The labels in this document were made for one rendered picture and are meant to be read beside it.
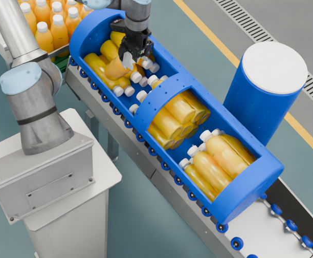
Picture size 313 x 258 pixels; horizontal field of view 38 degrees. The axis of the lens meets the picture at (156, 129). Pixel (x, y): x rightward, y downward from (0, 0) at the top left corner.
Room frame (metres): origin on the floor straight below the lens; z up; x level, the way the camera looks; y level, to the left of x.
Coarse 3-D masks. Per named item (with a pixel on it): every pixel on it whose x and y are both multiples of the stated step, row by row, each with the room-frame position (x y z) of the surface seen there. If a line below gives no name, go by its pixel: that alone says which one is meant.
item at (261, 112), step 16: (240, 64) 1.28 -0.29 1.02; (240, 80) 1.23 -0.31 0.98; (240, 96) 1.20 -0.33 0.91; (256, 96) 1.16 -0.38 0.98; (272, 96) 1.15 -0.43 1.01; (288, 96) 1.17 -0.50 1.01; (240, 112) 1.18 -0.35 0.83; (256, 112) 1.15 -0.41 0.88; (272, 112) 1.15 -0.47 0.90; (256, 128) 1.15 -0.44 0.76; (272, 128) 1.18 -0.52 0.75
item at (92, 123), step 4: (88, 112) 1.15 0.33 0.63; (88, 116) 1.13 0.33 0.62; (92, 116) 1.13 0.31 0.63; (88, 120) 1.13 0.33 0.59; (92, 120) 1.12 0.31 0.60; (96, 120) 1.14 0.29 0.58; (88, 124) 1.13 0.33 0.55; (92, 124) 1.12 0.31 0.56; (96, 124) 1.14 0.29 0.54; (88, 128) 1.13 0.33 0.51; (92, 128) 1.12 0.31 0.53; (96, 128) 1.14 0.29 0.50; (92, 132) 1.12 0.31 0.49; (96, 132) 1.14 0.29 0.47; (96, 136) 1.14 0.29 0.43
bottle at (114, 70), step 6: (114, 60) 1.02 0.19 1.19; (108, 66) 1.04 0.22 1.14; (114, 66) 1.01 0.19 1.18; (120, 66) 0.99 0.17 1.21; (108, 72) 1.02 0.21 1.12; (114, 72) 1.01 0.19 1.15; (120, 72) 0.99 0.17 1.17; (126, 72) 0.99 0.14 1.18; (108, 78) 1.03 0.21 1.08; (114, 78) 1.02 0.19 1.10
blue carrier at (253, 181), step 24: (96, 24) 1.15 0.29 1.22; (72, 48) 1.10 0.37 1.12; (96, 48) 1.20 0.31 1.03; (168, 72) 1.13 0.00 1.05; (120, 96) 1.03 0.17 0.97; (168, 96) 0.89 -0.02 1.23; (144, 120) 0.83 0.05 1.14; (216, 120) 0.95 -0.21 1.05; (192, 144) 0.89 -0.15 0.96; (264, 168) 0.69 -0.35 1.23; (240, 192) 0.60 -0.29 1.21; (216, 216) 0.57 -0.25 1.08
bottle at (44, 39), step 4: (36, 32) 1.19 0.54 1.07; (40, 32) 1.18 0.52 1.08; (44, 32) 1.18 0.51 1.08; (48, 32) 1.20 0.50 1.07; (36, 36) 1.18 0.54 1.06; (40, 36) 1.17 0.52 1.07; (44, 36) 1.18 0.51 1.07; (48, 36) 1.19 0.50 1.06; (52, 36) 1.21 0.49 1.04; (36, 40) 1.17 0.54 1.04; (40, 40) 1.17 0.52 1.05; (44, 40) 1.17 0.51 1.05; (48, 40) 1.18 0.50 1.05; (52, 40) 1.20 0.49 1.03; (40, 44) 1.16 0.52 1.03; (44, 44) 1.17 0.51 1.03; (48, 44) 1.17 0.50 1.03; (52, 44) 1.19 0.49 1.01; (40, 48) 1.17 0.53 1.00; (44, 48) 1.17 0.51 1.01; (48, 48) 1.17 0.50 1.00; (52, 48) 1.19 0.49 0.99; (48, 52) 1.17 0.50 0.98; (52, 60) 1.18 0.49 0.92
